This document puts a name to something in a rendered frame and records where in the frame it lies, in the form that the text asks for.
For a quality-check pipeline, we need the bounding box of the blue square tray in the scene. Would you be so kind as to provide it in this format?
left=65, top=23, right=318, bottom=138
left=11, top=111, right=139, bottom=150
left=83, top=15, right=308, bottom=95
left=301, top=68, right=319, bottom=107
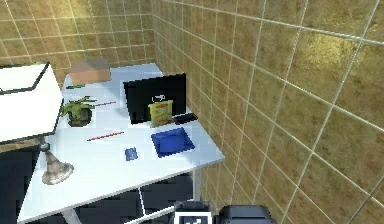
left=150, top=126, right=196, bottom=159

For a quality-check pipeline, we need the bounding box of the white table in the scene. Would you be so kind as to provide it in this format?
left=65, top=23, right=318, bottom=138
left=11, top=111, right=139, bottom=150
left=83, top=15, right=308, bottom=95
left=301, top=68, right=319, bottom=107
left=16, top=63, right=226, bottom=224

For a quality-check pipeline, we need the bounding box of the black remote control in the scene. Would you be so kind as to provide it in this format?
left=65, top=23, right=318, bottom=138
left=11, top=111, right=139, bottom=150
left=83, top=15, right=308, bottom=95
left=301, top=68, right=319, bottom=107
left=172, top=112, right=199, bottom=126

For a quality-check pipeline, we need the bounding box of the yellow green carton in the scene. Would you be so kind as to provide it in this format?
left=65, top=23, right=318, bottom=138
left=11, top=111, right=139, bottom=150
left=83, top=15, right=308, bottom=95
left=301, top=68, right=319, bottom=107
left=147, top=99, right=174, bottom=129

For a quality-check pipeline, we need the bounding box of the white lamp with silver base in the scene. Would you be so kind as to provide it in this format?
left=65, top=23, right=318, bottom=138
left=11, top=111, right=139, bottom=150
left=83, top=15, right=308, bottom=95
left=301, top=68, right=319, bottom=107
left=0, top=61, right=75, bottom=186

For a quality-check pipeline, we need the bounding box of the brown cardboard box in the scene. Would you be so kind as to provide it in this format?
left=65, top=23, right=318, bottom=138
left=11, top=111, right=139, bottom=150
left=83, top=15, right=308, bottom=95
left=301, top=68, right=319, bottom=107
left=68, top=59, right=112, bottom=86

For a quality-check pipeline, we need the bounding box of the green house plant in pot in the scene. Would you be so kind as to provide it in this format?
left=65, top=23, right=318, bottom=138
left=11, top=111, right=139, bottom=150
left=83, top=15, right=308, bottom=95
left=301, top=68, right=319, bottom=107
left=60, top=95, right=98, bottom=128

